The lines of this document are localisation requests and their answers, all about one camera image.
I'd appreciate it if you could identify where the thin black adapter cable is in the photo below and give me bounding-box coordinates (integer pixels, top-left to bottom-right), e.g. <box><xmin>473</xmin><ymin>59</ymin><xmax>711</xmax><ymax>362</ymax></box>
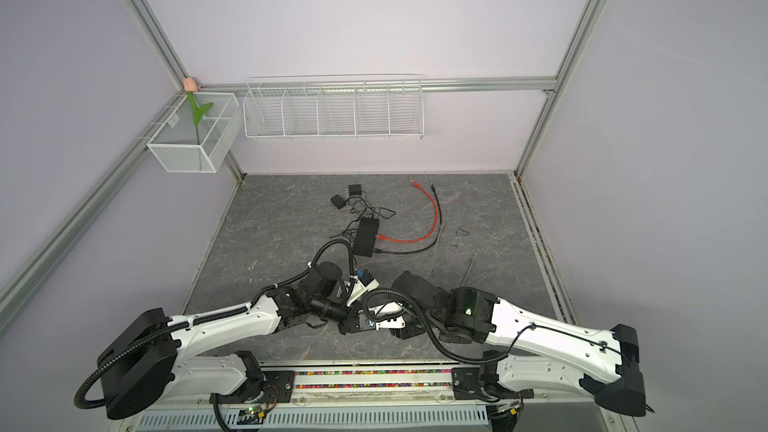
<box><xmin>326</xmin><ymin>191</ymin><xmax>367</xmax><ymax>265</ymax></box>

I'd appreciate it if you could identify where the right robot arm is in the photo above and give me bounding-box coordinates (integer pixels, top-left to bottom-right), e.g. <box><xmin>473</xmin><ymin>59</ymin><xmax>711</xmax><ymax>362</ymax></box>
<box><xmin>352</xmin><ymin>272</ymin><xmax>652</xmax><ymax>417</ymax></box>

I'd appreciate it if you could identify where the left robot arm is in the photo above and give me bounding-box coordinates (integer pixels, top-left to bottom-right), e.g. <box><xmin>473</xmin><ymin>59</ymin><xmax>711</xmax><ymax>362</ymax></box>
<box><xmin>74</xmin><ymin>251</ymin><xmax>379</xmax><ymax>421</ymax></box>

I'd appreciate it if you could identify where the black power adapter near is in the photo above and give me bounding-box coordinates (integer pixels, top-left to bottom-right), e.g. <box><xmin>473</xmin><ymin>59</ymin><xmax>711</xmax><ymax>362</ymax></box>
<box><xmin>331</xmin><ymin>194</ymin><xmax>347</xmax><ymax>209</ymax></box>

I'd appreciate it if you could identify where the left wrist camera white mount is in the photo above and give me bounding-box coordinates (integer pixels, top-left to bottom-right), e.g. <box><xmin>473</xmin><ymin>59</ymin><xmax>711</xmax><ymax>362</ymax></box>
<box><xmin>346</xmin><ymin>269</ymin><xmax>379</xmax><ymax>307</ymax></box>

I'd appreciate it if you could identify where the black power plug cable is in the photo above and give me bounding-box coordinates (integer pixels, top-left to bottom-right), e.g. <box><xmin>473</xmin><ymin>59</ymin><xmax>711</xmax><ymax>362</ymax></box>
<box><xmin>347</xmin><ymin>194</ymin><xmax>398</xmax><ymax>223</ymax></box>

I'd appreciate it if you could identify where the black power adapter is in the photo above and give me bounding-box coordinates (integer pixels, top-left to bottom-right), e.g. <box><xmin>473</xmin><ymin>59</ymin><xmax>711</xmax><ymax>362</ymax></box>
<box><xmin>331</xmin><ymin>194</ymin><xmax>347</xmax><ymax>209</ymax></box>
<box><xmin>347</xmin><ymin>184</ymin><xmax>362</xmax><ymax>197</ymax></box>

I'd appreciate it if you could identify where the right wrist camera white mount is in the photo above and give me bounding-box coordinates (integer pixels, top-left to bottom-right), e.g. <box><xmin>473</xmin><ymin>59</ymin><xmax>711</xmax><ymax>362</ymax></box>
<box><xmin>368</xmin><ymin>302</ymin><xmax>405</xmax><ymax>330</ymax></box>

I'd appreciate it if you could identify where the black ethernet cable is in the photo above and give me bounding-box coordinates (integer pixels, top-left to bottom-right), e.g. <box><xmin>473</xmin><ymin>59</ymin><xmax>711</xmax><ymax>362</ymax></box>
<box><xmin>373</xmin><ymin>185</ymin><xmax>446</xmax><ymax>256</ymax></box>

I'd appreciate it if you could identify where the black ribbed network switch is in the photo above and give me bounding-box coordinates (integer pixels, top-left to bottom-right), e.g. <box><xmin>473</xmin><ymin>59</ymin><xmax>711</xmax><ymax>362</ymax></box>
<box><xmin>352</xmin><ymin>217</ymin><xmax>380</xmax><ymax>257</ymax></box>

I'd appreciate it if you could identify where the artificial pink tulip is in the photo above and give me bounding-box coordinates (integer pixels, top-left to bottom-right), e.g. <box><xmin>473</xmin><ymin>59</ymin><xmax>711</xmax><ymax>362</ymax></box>
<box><xmin>183</xmin><ymin>77</ymin><xmax>213</xmax><ymax>145</ymax></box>

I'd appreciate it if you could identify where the red ethernet cable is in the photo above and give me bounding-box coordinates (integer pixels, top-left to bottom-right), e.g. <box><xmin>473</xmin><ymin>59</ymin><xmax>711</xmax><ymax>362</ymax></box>
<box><xmin>374</xmin><ymin>179</ymin><xmax>440</xmax><ymax>245</ymax></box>

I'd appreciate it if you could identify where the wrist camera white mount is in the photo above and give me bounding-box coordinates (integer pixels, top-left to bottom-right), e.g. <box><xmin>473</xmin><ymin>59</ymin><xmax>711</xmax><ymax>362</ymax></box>
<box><xmin>346</xmin><ymin>269</ymin><xmax>379</xmax><ymax>307</ymax></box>
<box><xmin>368</xmin><ymin>302</ymin><xmax>405</xmax><ymax>330</ymax></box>

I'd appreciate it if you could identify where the white mesh box basket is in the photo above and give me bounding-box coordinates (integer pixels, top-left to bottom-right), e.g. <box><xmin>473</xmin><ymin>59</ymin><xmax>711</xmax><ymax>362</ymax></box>
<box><xmin>147</xmin><ymin>92</ymin><xmax>243</xmax><ymax>173</ymax></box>

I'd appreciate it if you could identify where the white wire wall basket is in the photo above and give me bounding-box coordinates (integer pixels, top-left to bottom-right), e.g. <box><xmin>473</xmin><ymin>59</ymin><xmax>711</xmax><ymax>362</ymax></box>
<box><xmin>243</xmin><ymin>74</ymin><xmax>425</xmax><ymax>140</ymax></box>

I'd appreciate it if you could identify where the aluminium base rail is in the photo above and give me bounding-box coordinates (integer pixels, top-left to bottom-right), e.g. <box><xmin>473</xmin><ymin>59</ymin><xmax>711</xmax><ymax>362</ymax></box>
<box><xmin>110</xmin><ymin>356</ymin><xmax>637</xmax><ymax>431</ymax></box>

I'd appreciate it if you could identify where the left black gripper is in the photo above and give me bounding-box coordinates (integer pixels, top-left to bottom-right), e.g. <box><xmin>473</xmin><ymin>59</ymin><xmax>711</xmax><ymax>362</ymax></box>
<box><xmin>311</xmin><ymin>294</ymin><xmax>372</xmax><ymax>335</ymax></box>

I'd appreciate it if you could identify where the black power adapter far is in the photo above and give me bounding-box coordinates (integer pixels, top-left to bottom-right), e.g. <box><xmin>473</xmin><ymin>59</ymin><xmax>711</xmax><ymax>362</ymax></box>
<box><xmin>347</xmin><ymin>184</ymin><xmax>362</xmax><ymax>197</ymax></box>

